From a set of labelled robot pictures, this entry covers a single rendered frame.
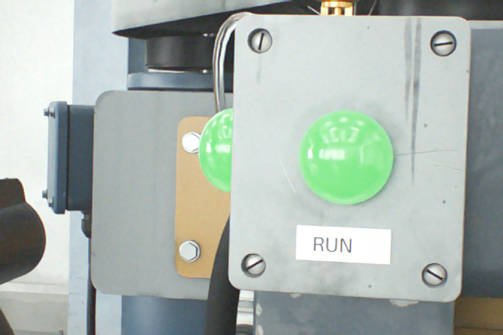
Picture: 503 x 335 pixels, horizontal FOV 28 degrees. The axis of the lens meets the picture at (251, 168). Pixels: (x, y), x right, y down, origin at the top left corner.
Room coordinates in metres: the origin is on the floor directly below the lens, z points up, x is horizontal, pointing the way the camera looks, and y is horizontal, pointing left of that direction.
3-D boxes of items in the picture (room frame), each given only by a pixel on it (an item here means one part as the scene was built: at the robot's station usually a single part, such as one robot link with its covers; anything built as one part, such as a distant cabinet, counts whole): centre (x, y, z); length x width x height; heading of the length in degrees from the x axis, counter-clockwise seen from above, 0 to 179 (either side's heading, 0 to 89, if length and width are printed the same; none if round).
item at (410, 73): (0.34, -0.03, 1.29); 0.08 x 0.05 x 0.09; 80
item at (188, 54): (0.87, 0.04, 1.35); 0.12 x 0.12 x 0.04
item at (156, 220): (0.78, -0.02, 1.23); 0.28 x 0.07 x 0.16; 80
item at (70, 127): (0.85, 0.14, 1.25); 0.10 x 0.08 x 0.12; 15
